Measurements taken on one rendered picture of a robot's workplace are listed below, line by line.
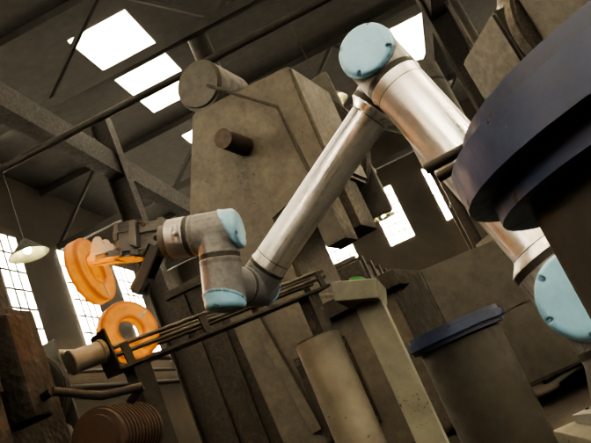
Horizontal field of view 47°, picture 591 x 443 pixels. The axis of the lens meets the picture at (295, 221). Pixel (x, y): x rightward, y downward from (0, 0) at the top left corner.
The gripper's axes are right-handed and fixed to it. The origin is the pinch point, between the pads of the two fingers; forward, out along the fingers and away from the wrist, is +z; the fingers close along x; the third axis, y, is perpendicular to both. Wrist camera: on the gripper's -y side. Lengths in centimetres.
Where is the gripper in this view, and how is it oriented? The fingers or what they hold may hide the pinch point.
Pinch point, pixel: (88, 263)
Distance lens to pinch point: 162.2
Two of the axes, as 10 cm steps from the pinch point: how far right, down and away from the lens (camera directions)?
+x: -2.3, -2.1, -9.5
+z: -9.7, 1.7, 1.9
